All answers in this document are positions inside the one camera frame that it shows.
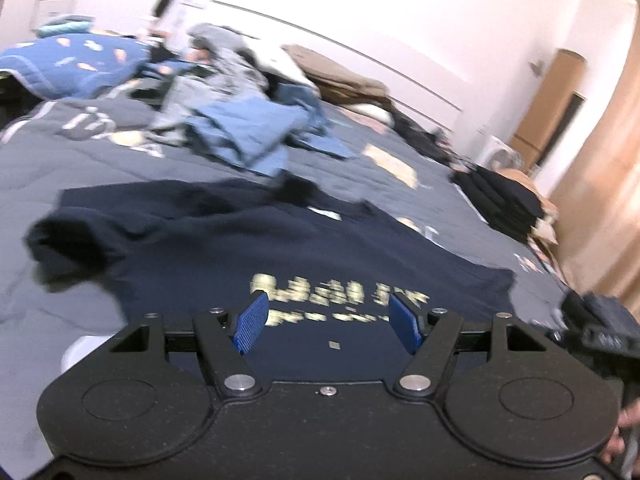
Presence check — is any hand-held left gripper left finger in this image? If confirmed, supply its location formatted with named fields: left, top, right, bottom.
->
left=102, top=291, right=272, bottom=401

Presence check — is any grey garment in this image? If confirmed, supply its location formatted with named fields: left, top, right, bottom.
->
left=150, top=22, right=272, bottom=137

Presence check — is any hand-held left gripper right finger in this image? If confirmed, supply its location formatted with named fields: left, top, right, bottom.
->
left=389, top=291, right=557, bottom=402

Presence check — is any black garment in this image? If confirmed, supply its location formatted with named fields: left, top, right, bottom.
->
left=389, top=109, right=457, bottom=162

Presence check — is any white fan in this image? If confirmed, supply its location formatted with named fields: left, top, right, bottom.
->
left=481, top=135, right=524, bottom=172

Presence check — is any white printed bed sheet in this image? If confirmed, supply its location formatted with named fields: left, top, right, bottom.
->
left=59, top=334, right=112, bottom=377

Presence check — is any peach curtain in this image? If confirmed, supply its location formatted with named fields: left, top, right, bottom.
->
left=547, top=0, right=640, bottom=322

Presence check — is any grey fish print quilt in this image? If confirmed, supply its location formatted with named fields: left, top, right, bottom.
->
left=0, top=92, right=576, bottom=461

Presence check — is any khaki folded blanket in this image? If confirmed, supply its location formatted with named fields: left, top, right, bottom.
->
left=282, top=44, right=392, bottom=107

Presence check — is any blue carrot print blanket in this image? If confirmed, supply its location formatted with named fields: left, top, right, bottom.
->
left=0, top=31, right=154, bottom=102

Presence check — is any white garment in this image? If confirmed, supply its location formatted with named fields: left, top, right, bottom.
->
left=240, top=40, right=322, bottom=99

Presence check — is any stack of black folded clothes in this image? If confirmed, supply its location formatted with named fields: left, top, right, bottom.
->
left=449, top=162, right=549, bottom=247

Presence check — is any white headboard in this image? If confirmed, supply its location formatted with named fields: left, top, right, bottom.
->
left=200, top=0, right=467, bottom=142

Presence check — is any light blue garment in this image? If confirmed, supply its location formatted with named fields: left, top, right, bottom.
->
left=182, top=82, right=361, bottom=179

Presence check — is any person's right hand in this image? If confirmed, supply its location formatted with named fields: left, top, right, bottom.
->
left=599, top=402, right=640, bottom=467

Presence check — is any white pillow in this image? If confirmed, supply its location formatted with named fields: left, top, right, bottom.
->
left=349, top=101, right=397, bottom=129

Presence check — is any navy T-shirt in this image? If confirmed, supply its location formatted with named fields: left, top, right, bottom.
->
left=25, top=176, right=517, bottom=387

